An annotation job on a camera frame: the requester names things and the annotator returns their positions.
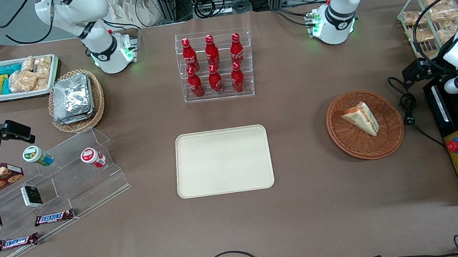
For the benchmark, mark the stack of foil containers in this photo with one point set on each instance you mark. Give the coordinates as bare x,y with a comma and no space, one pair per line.
73,99

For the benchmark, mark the light wicker basket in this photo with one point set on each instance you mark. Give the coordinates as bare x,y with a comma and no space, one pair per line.
98,101

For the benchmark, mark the red cola bottle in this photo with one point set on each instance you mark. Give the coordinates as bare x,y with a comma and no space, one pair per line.
189,54
215,82
212,51
237,50
195,85
237,80

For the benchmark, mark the beige plastic tray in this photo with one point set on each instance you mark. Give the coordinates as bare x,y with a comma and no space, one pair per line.
224,162

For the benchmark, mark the clear acrylic stepped display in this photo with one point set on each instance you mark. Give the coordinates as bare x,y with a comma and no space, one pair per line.
87,188

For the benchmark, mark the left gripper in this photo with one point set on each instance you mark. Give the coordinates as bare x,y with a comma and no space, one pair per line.
436,65

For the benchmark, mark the white cloth bag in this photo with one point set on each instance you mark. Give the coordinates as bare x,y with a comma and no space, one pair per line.
129,8

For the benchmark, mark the triangle sandwich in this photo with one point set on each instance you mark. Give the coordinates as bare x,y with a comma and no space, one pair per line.
362,119

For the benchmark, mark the clear acrylic bottle rack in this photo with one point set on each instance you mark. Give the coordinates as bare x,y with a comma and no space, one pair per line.
226,96

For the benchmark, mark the brown wicker basket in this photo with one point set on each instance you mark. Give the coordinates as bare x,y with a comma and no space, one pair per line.
354,143

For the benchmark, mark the bagged rice cracker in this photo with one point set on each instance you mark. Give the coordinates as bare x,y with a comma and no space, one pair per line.
43,66
28,64
42,83
22,81

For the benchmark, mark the red lid yogurt cup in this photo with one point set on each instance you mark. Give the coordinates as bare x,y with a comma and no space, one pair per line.
91,156

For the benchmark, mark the green lid yogurt cup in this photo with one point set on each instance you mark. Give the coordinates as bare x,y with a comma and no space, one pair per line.
35,154

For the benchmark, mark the teal snack pack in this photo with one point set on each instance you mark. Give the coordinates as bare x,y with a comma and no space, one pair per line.
6,86
9,68

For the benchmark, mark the red emergency stop button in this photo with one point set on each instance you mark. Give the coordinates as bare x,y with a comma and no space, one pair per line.
455,145

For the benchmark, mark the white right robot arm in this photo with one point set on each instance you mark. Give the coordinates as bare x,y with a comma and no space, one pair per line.
99,48

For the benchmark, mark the Snickers chocolate bar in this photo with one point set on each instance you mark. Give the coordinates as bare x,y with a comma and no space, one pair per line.
16,242
54,217

